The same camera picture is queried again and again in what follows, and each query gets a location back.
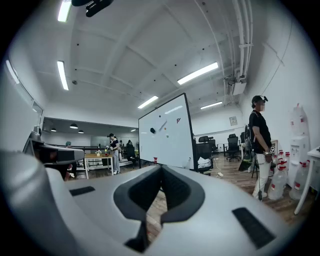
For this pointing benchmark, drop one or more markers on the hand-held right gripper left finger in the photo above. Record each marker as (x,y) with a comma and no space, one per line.
(122,200)

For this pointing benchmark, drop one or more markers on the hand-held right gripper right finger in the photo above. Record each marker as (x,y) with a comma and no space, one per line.
(197,200)

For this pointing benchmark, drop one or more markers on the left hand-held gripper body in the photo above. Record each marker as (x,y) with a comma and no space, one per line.
(57,147)

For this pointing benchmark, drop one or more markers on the white rolling whiteboard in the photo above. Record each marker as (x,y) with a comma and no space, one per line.
(162,145)

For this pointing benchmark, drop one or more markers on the black object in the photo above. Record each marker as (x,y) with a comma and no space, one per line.
(152,130)

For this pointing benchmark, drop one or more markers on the white power strip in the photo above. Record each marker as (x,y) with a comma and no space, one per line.
(220,174)

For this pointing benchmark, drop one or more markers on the black metal railing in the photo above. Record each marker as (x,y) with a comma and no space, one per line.
(92,147)

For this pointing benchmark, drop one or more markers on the white clothing bundle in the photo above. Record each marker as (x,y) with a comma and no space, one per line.
(204,162)

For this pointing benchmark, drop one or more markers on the small flower pot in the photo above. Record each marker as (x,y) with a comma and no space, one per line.
(98,153)

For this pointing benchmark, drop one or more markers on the wooden table with white legs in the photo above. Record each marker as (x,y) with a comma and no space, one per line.
(98,157)

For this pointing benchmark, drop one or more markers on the black office chair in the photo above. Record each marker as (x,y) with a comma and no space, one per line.
(233,146)
(205,150)
(242,137)

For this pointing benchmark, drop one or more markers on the black bag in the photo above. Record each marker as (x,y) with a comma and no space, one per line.
(246,150)

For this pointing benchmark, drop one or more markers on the ceiling strip light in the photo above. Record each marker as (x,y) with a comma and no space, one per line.
(64,11)
(148,102)
(62,75)
(211,105)
(197,73)

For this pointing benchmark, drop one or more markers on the group of clear water jugs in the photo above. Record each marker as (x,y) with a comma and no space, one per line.
(277,182)

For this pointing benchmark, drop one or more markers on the white water dispenser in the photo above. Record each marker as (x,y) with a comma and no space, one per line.
(298,140)

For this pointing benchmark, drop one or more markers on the white air conditioning unit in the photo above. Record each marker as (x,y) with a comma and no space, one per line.
(236,87)

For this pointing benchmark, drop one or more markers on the white ceiling pipes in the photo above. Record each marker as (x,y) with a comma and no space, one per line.
(241,37)

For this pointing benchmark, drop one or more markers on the framed wall notice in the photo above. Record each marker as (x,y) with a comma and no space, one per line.
(233,120)

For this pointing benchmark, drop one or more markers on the black head-mounted camera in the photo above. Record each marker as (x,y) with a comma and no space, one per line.
(95,6)

